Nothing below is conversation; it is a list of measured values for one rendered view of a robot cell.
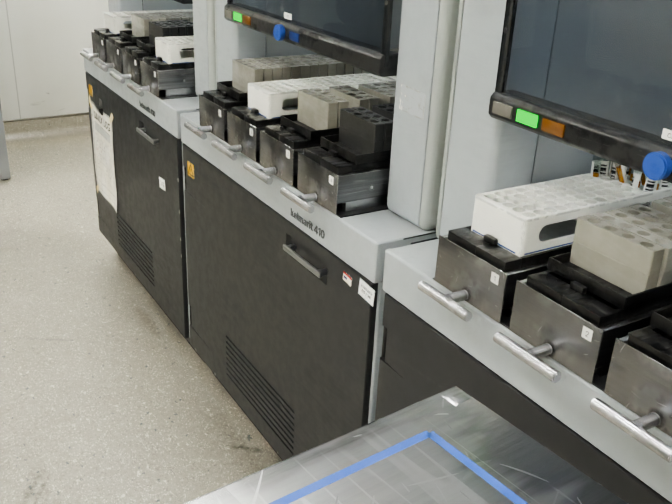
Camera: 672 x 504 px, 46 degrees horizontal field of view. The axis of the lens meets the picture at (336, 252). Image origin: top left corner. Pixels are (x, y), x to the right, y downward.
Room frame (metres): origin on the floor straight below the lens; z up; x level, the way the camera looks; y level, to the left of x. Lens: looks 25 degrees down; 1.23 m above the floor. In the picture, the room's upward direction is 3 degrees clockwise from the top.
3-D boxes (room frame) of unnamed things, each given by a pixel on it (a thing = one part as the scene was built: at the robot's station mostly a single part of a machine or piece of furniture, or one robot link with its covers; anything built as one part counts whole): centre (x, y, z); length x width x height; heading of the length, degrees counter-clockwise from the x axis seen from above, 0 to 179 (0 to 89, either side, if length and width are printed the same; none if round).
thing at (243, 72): (1.70, 0.21, 0.85); 0.12 x 0.02 x 0.06; 33
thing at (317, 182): (1.44, -0.23, 0.78); 0.73 x 0.14 x 0.09; 122
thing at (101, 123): (2.41, 0.77, 0.43); 0.27 x 0.02 x 0.36; 32
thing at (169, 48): (2.10, 0.34, 0.83); 0.30 x 0.10 x 0.06; 122
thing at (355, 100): (1.48, -0.01, 0.85); 0.12 x 0.02 x 0.06; 32
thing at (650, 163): (0.79, -0.33, 0.98); 0.03 x 0.01 x 0.03; 32
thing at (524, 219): (1.03, -0.33, 0.83); 0.30 x 0.10 x 0.06; 122
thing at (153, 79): (2.17, 0.23, 0.78); 0.73 x 0.14 x 0.09; 122
